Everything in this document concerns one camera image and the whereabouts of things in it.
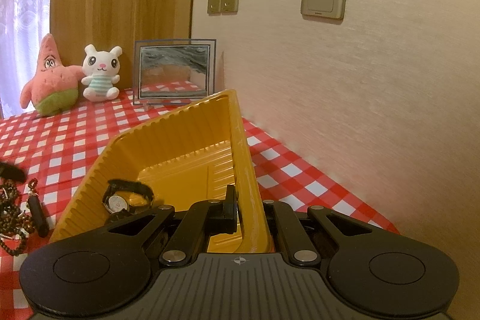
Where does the yellow plastic tray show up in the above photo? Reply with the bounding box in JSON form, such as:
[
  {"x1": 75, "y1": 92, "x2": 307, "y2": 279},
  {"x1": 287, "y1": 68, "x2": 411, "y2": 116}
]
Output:
[{"x1": 50, "y1": 90, "x2": 272, "y2": 253}]

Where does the black strap wristwatch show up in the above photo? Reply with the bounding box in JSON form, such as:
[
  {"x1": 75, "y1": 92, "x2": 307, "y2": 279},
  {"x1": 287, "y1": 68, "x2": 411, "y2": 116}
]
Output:
[{"x1": 102, "y1": 179, "x2": 155, "y2": 225}]

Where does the black leather strap pendant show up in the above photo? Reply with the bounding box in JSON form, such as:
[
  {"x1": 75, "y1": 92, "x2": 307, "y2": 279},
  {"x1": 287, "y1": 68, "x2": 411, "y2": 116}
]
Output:
[{"x1": 27, "y1": 178, "x2": 50, "y2": 238}]

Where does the dark beaded necklace pile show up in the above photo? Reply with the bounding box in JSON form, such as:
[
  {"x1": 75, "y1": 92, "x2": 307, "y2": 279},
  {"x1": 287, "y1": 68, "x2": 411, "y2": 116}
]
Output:
[{"x1": 0, "y1": 178, "x2": 38, "y2": 257}]

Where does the red checkered tablecloth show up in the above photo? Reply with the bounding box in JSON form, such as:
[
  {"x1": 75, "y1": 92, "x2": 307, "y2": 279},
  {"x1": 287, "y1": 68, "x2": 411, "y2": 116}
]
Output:
[{"x1": 0, "y1": 87, "x2": 401, "y2": 320}]

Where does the white bunny plush toy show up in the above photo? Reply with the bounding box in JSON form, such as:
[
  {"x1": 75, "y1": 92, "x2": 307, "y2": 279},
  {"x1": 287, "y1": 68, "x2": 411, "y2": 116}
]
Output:
[{"x1": 81, "y1": 44, "x2": 123, "y2": 102}]

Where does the pink starfish plush toy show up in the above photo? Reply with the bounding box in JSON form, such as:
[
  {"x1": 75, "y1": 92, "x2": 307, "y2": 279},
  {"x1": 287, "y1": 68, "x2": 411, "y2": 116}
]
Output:
[{"x1": 19, "y1": 33, "x2": 85, "y2": 117}]

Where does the sheer purple curtain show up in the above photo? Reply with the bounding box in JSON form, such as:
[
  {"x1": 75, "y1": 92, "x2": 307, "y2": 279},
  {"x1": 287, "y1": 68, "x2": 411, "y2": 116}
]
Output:
[{"x1": 1, "y1": 0, "x2": 50, "y2": 118}]

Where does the glass sand art frame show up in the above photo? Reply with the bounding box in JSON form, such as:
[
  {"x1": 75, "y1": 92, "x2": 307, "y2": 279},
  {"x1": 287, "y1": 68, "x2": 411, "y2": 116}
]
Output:
[{"x1": 132, "y1": 38, "x2": 216, "y2": 105}]

